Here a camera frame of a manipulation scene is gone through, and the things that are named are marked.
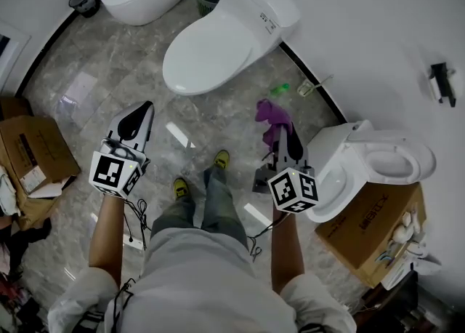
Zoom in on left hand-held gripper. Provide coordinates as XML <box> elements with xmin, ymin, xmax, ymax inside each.
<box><xmin>88</xmin><ymin>100</ymin><xmax>155</xmax><ymax>200</ymax></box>

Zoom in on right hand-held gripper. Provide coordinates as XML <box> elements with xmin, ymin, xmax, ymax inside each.
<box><xmin>253</xmin><ymin>123</ymin><xmax>320</xmax><ymax>214</ymax></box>

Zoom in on purple cloth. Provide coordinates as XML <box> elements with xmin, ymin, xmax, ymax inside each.
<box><xmin>254</xmin><ymin>97</ymin><xmax>294</xmax><ymax>151</ymax></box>

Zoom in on white toilet with label panel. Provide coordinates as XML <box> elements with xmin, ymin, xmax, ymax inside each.
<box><xmin>161</xmin><ymin>0</ymin><xmax>302</xmax><ymax>97</ymax></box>

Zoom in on person's left forearm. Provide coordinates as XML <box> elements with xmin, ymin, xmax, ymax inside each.
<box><xmin>88</xmin><ymin>195</ymin><xmax>126</xmax><ymax>289</ymax></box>

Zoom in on person's right forearm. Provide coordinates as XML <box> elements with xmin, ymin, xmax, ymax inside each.
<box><xmin>270</xmin><ymin>209</ymin><xmax>305</xmax><ymax>295</ymax></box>

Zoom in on pale green toilet brush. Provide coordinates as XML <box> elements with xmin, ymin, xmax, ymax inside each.
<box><xmin>296</xmin><ymin>74</ymin><xmax>334</xmax><ymax>98</ymax></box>

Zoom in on white toilet with raised lid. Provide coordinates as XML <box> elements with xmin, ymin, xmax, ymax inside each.
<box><xmin>304</xmin><ymin>119</ymin><xmax>437</xmax><ymax>224</ymax></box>

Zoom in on person's right yellow shoe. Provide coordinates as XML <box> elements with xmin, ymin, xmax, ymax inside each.
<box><xmin>213</xmin><ymin>149</ymin><xmax>230</xmax><ymax>171</ymax></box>

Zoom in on person's yellow shoe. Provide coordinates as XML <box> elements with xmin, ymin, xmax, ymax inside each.
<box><xmin>173</xmin><ymin>177</ymin><xmax>190</xmax><ymax>201</ymax></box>
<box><xmin>213</xmin><ymin>149</ymin><xmax>230</xmax><ymax>171</ymax></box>

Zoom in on white paper sheet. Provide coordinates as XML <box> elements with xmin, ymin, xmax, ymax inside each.
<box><xmin>57</xmin><ymin>71</ymin><xmax>98</xmax><ymax>107</ymax></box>

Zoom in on person's left yellow shoe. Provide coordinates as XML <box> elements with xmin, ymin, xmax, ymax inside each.
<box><xmin>173</xmin><ymin>177</ymin><xmax>190</xmax><ymax>201</ymax></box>

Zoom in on person's grey trousers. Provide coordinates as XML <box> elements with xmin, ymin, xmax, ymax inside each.
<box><xmin>150</xmin><ymin>166</ymin><xmax>250</xmax><ymax>249</ymax></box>

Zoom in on torn brown cardboard box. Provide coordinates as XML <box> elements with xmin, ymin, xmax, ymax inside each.
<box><xmin>0</xmin><ymin>115</ymin><xmax>81</xmax><ymax>230</ymax></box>

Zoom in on white power adapter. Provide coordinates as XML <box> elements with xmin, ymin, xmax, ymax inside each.
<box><xmin>122</xmin><ymin>233</ymin><xmax>145</xmax><ymax>252</ymax></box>

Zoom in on white towel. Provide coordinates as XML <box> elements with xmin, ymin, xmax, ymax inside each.
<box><xmin>0</xmin><ymin>173</ymin><xmax>21</xmax><ymax>216</ymax></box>

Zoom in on white plastic fittings pile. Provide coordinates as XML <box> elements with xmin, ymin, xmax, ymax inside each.
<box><xmin>377</xmin><ymin>209</ymin><xmax>443</xmax><ymax>291</ymax></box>

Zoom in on dark framed window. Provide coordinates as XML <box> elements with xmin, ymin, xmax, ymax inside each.
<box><xmin>0</xmin><ymin>33</ymin><xmax>19</xmax><ymax>85</ymax></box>

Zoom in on person's white shirt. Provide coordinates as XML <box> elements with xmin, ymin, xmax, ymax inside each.
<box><xmin>46</xmin><ymin>228</ymin><xmax>357</xmax><ymax>333</ymax></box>

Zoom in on black holder with paper roll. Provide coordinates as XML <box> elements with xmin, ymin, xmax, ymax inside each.
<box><xmin>427</xmin><ymin>63</ymin><xmax>458</xmax><ymax>108</ymax></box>

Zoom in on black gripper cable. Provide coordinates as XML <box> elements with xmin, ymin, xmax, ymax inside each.
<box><xmin>123</xmin><ymin>198</ymin><xmax>152</xmax><ymax>252</ymax></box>
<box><xmin>248</xmin><ymin>213</ymin><xmax>291</xmax><ymax>263</ymax></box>

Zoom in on black wire waste bin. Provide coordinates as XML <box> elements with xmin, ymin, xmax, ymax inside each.
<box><xmin>68</xmin><ymin>0</ymin><xmax>101</xmax><ymax>19</ymax></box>

